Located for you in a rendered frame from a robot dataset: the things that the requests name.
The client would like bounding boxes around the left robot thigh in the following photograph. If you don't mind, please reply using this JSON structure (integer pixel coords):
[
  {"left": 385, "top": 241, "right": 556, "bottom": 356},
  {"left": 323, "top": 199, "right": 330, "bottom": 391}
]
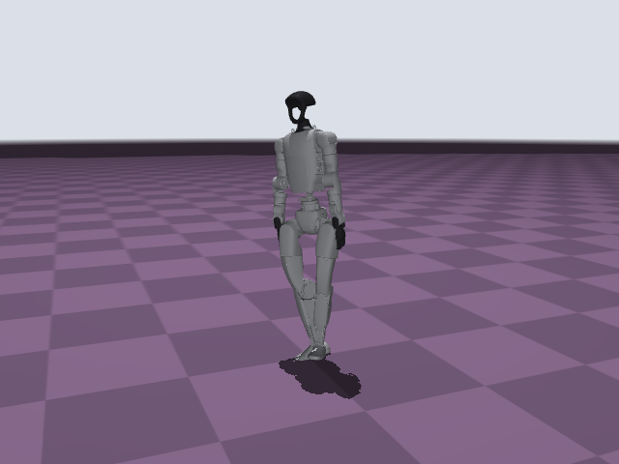
[{"left": 313, "top": 217, "right": 344, "bottom": 299}]

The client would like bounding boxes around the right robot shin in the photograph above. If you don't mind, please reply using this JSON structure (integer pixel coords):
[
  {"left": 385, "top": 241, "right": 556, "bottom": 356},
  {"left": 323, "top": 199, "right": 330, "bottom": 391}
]
[{"left": 293, "top": 289, "right": 316, "bottom": 348}]

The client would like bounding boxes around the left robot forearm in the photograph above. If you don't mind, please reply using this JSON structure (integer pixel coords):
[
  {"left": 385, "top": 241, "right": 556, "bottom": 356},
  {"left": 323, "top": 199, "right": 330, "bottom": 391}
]
[{"left": 327, "top": 173, "right": 345, "bottom": 225}]

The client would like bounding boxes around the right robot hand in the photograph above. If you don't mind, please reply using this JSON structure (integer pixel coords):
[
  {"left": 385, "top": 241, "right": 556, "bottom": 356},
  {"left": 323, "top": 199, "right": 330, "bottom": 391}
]
[{"left": 274, "top": 217, "right": 282, "bottom": 241}]

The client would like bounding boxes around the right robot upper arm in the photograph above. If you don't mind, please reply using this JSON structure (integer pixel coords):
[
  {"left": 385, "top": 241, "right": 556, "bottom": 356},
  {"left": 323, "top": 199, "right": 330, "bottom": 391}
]
[{"left": 272, "top": 137, "right": 289, "bottom": 190}]

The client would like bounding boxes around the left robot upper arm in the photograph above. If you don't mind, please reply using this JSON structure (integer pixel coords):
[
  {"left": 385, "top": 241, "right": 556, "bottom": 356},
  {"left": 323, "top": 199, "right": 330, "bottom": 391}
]
[{"left": 314, "top": 131, "right": 338, "bottom": 188}]

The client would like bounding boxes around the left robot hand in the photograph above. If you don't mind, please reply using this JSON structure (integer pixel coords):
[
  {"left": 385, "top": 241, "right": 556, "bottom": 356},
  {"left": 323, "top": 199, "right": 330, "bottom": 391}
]
[{"left": 332, "top": 217, "right": 345, "bottom": 250}]

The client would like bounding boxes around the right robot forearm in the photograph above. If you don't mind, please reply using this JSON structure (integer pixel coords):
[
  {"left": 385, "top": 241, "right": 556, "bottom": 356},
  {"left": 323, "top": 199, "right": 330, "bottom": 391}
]
[{"left": 272, "top": 188, "right": 287, "bottom": 224}]

